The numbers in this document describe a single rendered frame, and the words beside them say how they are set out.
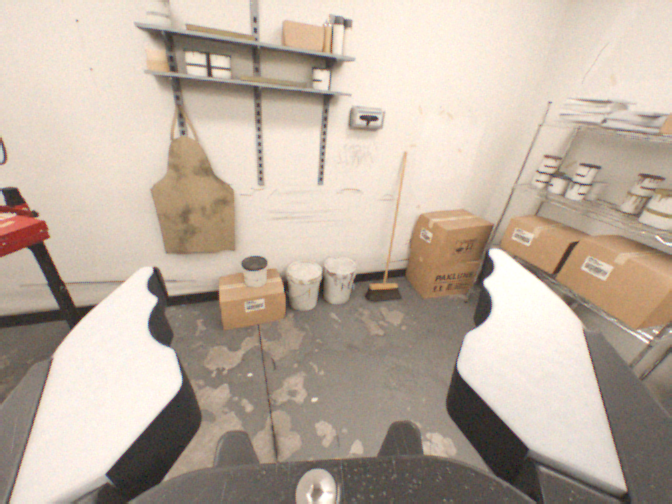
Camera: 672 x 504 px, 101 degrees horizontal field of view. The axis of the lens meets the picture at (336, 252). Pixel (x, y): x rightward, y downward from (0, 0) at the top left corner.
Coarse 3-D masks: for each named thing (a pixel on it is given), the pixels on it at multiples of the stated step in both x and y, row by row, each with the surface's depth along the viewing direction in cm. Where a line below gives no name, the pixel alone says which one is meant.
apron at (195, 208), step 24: (192, 144) 183; (168, 168) 185; (192, 168) 189; (168, 192) 191; (192, 192) 198; (216, 192) 203; (168, 216) 199; (192, 216) 206; (216, 216) 210; (168, 240) 208; (192, 240) 214; (216, 240) 218
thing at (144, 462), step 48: (144, 288) 9; (96, 336) 7; (144, 336) 7; (48, 384) 6; (96, 384) 6; (144, 384) 6; (48, 432) 5; (96, 432) 5; (144, 432) 5; (192, 432) 6; (48, 480) 5; (96, 480) 5; (144, 480) 5
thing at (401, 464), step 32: (224, 448) 5; (384, 448) 5; (416, 448) 5; (192, 480) 4; (224, 480) 4; (256, 480) 4; (288, 480) 4; (320, 480) 4; (352, 480) 4; (384, 480) 4; (416, 480) 4; (448, 480) 4; (480, 480) 4
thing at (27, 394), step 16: (32, 368) 7; (48, 368) 7; (32, 384) 6; (16, 400) 6; (32, 400) 6; (0, 416) 6; (16, 416) 6; (32, 416) 6; (0, 432) 5; (16, 432) 5; (0, 448) 5; (16, 448) 5; (0, 464) 5; (16, 464) 5; (0, 480) 5; (0, 496) 4; (96, 496) 4; (112, 496) 5
